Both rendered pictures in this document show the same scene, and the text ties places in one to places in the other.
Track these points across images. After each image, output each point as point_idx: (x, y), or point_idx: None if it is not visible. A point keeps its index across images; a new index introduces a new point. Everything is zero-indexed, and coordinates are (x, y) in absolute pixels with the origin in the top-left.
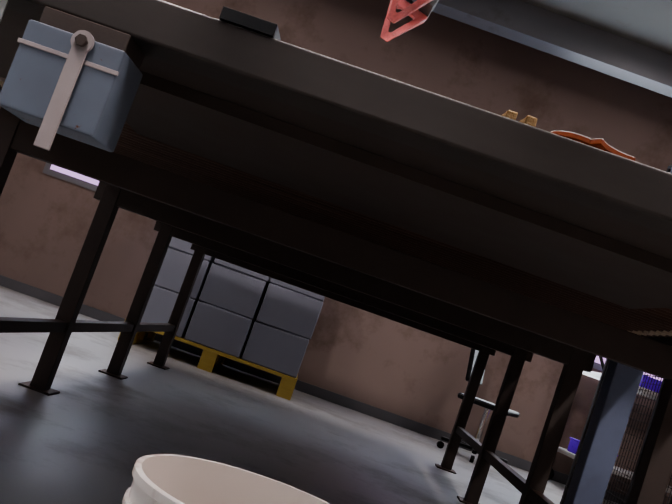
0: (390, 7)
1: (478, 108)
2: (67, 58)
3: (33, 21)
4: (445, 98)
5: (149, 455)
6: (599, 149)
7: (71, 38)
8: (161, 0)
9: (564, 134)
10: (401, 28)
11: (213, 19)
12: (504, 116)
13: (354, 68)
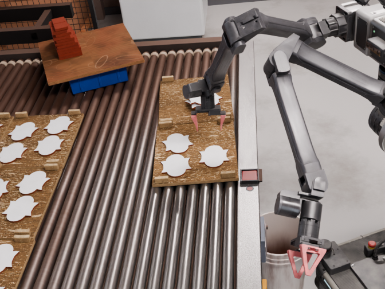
0: (222, 127)
1: (256, 131)
2: (266, 234)
3: (264, 239)
4: (256, 137)
5: (274, 254)
6: (255, 110)
7: (266, 230)
8: (258, 198)
9: (217, 104)
10: (197, 122)
11: (258, 185)
12: (228, 119)
13: (257, 155)
